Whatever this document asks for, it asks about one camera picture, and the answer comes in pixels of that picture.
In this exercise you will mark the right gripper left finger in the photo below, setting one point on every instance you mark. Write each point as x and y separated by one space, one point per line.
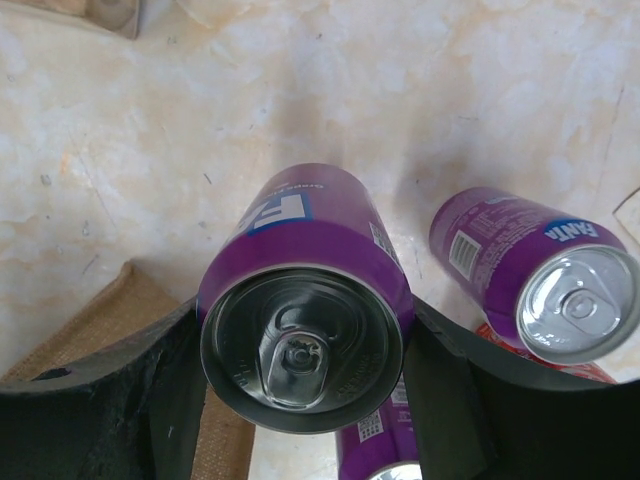
131 410

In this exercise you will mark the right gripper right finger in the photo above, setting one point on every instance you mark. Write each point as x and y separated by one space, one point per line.
482 412

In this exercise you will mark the purple soda can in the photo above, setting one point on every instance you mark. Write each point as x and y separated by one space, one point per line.
305 312
382 445

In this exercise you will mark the brown canvas bag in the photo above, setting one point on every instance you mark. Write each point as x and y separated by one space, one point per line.
131 302

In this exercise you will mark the purple Fanta can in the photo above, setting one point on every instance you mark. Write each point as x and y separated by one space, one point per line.
561 287

